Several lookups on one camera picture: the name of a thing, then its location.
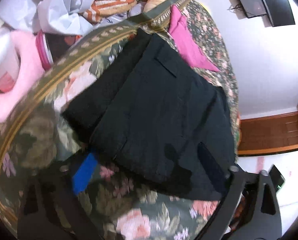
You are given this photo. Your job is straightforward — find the black pants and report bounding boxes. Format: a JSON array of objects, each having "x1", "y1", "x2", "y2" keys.
[{"x1": 62, "y1": 29, "x2": 235, "y2": 201}]

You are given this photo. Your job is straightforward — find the floral green bedspread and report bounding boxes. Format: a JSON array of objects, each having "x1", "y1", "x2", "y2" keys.
[{"x1": 0, "y1": 0, "x2": 239, "y2": 239}]

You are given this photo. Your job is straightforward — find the white pump lotion bottle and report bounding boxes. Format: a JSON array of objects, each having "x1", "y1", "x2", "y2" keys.
[{"x1": 0, "y1": 28, "x2": 20, "y2": 93}]

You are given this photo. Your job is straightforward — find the pink folded garment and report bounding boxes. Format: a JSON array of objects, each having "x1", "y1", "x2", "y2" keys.
[{"x1": 169, "y1": 5, "x2": 220, "y2": 72}]

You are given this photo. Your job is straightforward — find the white crumpled cloth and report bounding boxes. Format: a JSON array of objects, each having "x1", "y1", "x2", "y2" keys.
[{"x1": 0, "y1": 0, "x2": 94, "y2": 36}]

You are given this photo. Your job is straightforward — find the striped orange white blanket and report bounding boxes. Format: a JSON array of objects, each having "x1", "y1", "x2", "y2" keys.
[{"x1": 80, "y1": 0, "x2": 137, "y2": 24}]

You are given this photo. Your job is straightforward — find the pink plush ring cushion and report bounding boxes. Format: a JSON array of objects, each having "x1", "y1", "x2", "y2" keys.
[{"x1": 0, "y1": 30, "x2": 45, "y2": 123}]

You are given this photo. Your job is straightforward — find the small wall monitor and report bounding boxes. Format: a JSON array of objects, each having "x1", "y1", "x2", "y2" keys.
[{"x1": 238, "y1": 0, "x2": 267, "y2": 18}]

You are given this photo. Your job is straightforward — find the black wall television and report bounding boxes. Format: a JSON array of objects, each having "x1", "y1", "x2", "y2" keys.
[{"x1": 263, "y1": 0, "x2": 295, "y2": 27}]

